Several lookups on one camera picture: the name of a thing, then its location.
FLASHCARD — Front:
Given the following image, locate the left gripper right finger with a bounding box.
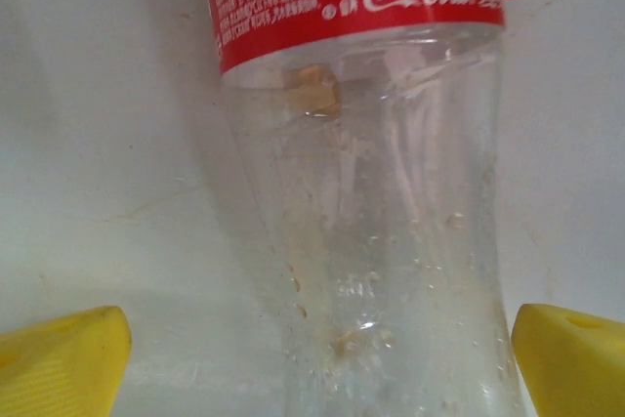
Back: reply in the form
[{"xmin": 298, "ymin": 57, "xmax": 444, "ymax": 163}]
[{"xmin": 511, "ymin": 303, "xmax": 625, "ymax": 417}]

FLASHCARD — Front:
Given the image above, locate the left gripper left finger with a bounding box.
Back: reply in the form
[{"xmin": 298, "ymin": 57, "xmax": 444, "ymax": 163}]
[{"xmin": 0, "ymin": 305, "xmax": 133, "ymax": 417}]

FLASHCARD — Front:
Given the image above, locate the Coca-Cola bottle with brown residue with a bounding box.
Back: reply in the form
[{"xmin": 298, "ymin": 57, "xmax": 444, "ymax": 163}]
[{"xmin": 197, "ymin": 0, "xmax": 558, "ymax": 417}]

